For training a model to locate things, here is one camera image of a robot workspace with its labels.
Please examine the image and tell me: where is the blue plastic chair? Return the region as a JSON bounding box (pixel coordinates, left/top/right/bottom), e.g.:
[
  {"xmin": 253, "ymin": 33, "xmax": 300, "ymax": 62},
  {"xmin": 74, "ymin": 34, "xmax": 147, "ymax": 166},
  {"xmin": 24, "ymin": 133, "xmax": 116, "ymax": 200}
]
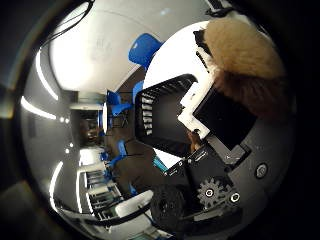
[
  {"xmin": 106, "ymin": 90, "xmax": 133, "ymax": 117},
  {"xmin": 127, "ymin": 32, "xmax": 164, "ymax": 70},
  {"xmin": 132, "ymin": 80, "xmax": 145, "ymax": 105}
]

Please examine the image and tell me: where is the brown plush toy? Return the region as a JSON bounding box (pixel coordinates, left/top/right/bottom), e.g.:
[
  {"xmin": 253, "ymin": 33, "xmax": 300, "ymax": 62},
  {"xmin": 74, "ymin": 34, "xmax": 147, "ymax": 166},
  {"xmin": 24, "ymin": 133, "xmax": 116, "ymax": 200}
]
[{"xmin": 202, "ymin": 17, "xmax": 289, "ymax": 122}]

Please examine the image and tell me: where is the black slatted plastic crate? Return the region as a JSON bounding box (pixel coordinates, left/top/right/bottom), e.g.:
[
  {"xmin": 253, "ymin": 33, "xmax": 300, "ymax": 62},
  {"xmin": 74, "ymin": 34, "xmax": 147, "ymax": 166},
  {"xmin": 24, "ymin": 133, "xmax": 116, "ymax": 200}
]
[{"xmin": 134, "ymin": 73, "xmax": 198, "ymax": 158}]

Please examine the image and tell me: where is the black cable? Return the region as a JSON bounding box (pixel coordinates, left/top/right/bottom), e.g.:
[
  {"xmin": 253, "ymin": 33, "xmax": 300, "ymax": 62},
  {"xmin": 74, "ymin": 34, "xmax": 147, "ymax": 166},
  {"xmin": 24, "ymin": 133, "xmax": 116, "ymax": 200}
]
[{"xmin": 42, "ymin": 0, "xmax": 96, "ymax": 48}]

